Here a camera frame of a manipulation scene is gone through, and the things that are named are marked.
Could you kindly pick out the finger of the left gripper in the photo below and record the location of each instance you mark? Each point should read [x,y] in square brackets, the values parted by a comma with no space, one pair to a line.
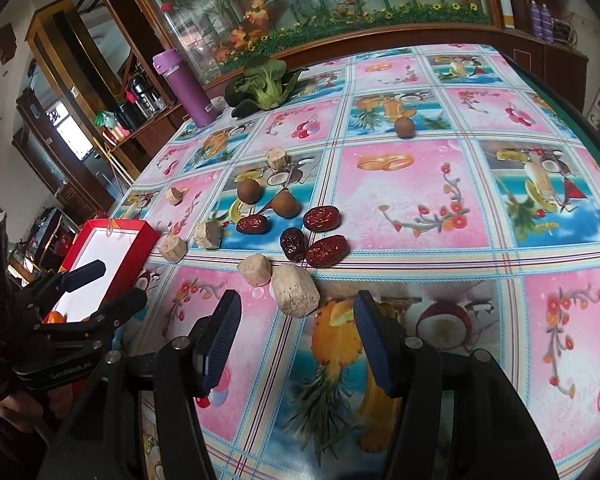
[82,276]
[120,310]

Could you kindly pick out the colourful fruit print tablecloth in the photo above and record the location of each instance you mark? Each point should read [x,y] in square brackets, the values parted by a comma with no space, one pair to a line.
[481,232]

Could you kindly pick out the orange tangerine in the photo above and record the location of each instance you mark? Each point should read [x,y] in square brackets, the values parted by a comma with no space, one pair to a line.
[56,317]

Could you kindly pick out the small yam chunk left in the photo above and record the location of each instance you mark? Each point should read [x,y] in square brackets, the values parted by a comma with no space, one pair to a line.
[175,196]

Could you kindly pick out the green bok choy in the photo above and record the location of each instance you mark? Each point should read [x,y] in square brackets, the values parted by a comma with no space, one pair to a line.
[265,83]

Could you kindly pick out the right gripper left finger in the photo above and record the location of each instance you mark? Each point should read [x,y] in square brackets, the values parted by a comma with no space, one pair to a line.
[212,338]

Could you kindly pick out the far brown kiwi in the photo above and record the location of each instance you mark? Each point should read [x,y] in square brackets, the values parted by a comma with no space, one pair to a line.
[405,128]

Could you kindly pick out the purple thermos bottle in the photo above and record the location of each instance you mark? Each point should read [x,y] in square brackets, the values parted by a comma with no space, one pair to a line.
[186,87]

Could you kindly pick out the wooden cabinet shelf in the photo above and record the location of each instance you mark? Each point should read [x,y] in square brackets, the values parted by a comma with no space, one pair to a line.
[106,84]

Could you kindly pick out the dark red jujube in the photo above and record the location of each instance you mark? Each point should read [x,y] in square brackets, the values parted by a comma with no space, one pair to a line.
[327,252]
[322,219]
[293,243]
[254,224]

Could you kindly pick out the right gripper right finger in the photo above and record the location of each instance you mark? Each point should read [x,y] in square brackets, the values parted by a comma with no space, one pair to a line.
[383,340]

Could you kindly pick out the brown round fruit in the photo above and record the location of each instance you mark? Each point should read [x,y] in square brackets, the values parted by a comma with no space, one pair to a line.
[285,205]
[249,191]

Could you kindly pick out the person left hand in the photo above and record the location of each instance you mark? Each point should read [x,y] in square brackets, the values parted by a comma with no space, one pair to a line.
[24,413]

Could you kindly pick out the purple bottles on shelf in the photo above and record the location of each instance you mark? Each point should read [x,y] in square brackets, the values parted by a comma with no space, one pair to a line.
[542,22]

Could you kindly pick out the red white tray box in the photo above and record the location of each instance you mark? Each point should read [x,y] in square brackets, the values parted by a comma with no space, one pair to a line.
[124,245]

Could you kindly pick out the beige yam chunk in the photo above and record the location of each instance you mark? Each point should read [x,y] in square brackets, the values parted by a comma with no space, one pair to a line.
[294,290]
[173,249]
[256,270]
[207,235]
[277,159]

